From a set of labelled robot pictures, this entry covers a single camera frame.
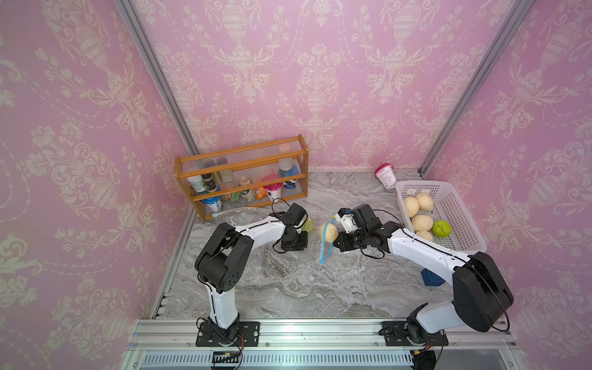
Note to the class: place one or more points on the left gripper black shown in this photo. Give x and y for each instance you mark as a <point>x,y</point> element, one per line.
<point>302,246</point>

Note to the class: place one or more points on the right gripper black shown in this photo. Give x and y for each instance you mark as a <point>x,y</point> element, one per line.
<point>344,246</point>

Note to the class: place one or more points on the green pear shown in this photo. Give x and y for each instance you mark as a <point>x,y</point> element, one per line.
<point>441,229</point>
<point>308,226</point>

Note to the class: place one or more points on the clear zip-top bag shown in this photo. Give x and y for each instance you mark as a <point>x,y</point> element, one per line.
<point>326,248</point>

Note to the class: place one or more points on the beige pear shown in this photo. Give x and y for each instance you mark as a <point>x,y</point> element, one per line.
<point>425,202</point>
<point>411,206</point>
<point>422,223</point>

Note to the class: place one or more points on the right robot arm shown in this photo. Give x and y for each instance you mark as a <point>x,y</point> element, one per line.
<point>480,294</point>

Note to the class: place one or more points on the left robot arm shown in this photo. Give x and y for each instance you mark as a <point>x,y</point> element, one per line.
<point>222,262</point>

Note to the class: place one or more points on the pink lid cup on shelf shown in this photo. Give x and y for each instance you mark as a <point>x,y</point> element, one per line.
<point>273,190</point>

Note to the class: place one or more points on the orange snack packet on shelf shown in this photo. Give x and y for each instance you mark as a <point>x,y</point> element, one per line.
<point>260,193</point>

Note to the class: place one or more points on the pink lid yogurt cup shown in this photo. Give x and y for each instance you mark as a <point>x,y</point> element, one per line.
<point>386,175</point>

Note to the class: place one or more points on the blue white bottle on shelf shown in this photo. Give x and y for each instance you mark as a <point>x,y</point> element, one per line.
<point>288,168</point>

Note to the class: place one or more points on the blue cube block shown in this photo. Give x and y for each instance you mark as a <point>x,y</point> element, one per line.
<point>430,279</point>

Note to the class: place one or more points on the blue lid cup lower shelf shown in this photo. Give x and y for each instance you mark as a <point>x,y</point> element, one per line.
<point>213,204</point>

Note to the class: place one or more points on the wooden shelf rack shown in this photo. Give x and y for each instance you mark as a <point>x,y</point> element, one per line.
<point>238,171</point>

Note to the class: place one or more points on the dark spice jar on shelf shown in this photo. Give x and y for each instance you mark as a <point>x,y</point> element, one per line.
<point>209,182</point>

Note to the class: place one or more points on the white plastic basket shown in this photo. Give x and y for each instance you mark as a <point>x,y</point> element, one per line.
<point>447,205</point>

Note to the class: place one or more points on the white green bottle on shelf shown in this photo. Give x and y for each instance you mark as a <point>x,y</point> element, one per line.
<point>198,184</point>

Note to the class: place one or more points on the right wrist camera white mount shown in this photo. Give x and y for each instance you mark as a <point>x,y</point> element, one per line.
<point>345,219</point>

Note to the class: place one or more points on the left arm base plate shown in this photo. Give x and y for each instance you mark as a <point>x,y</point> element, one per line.
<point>238,334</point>

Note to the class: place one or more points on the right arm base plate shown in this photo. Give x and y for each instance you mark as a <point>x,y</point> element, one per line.
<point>402,334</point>

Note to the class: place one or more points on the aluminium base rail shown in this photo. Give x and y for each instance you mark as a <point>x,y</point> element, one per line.
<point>317,344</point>

